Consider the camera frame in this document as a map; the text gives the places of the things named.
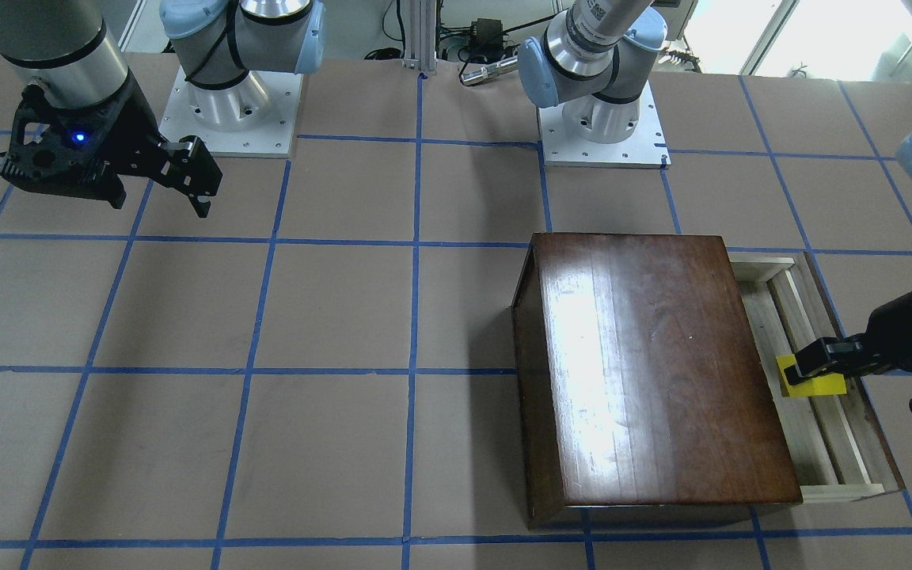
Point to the silver metal cylinder tool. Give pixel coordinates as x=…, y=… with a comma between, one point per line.
x=489, y=72

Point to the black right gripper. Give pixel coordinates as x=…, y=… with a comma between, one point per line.
x=133, y=120

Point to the dark wooden drawer cabinet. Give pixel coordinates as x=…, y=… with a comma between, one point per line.
x=642, y=391

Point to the black power adapter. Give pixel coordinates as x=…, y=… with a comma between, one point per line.
x=486, y=37

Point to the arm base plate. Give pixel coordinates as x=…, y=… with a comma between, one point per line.
x=254, y=119
x=592, y=133

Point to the aluminium frame post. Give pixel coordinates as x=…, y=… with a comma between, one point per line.
x=419, y=31

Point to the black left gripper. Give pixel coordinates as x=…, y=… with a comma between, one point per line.
x=895, y=331

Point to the light wooden drawer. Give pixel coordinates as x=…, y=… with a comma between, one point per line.
x=837, y=445

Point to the yellow block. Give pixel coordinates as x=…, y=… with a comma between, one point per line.
x=824, y=385

